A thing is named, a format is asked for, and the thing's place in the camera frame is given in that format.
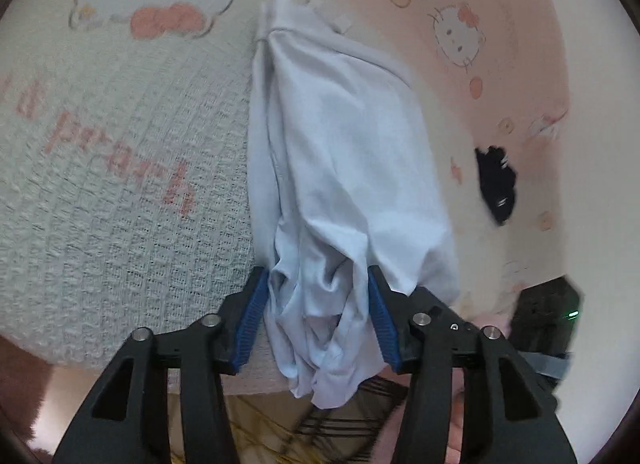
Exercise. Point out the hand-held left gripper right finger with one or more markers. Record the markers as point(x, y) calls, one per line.
point(382, 324)

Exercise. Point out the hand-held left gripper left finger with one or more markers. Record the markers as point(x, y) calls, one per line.
point(250, 314)

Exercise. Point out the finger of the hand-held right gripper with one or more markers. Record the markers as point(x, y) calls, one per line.
point(445, 321)

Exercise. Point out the white t-shirt with navy trim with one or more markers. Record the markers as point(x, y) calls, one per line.
point(340, 143)

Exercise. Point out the dark navy garment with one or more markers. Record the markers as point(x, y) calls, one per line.
point(495, 183)

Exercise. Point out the cartoon printed bed sheet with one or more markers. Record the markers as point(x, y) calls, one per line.
point(125, 143)

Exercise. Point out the pink fluffy blanket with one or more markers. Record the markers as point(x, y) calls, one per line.
point(25, 384)

